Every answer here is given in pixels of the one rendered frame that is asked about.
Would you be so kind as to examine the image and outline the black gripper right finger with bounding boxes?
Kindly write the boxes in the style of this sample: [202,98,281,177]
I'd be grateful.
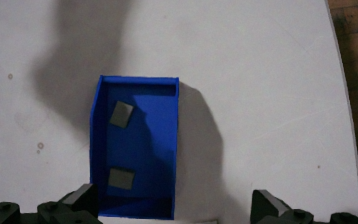
[250,189,358,224]

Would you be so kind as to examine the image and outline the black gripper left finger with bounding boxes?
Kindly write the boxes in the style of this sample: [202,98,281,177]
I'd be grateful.
[0,183,103,224]

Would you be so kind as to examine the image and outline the blue bin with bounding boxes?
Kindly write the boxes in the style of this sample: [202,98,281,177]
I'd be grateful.
[90,75,179,220]

